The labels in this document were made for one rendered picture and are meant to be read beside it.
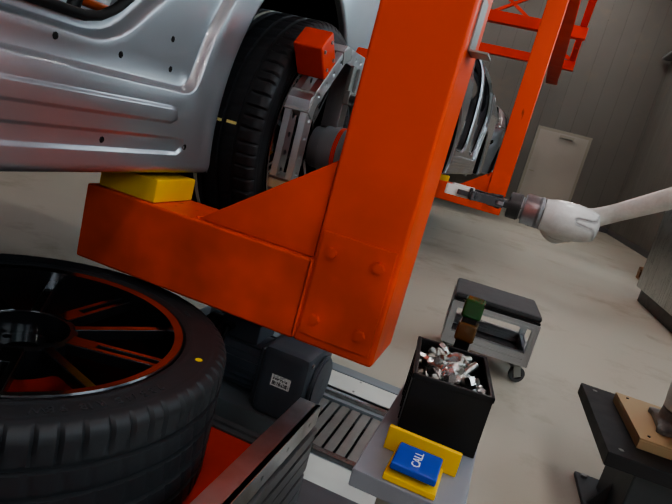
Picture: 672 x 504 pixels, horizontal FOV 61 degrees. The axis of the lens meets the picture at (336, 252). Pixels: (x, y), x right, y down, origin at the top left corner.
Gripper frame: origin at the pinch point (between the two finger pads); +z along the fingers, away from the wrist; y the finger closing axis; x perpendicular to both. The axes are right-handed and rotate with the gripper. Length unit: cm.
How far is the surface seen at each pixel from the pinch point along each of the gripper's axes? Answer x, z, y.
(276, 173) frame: -6, 37, -44
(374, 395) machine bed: -75, 6, 10
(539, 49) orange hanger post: 110, 6, 344
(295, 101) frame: 12, 36, -44
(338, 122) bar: 9.7, 33.2, -19.4
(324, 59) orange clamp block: 23, 33, -42
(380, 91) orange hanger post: 16, 8, -76
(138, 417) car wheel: -34, 17, -113
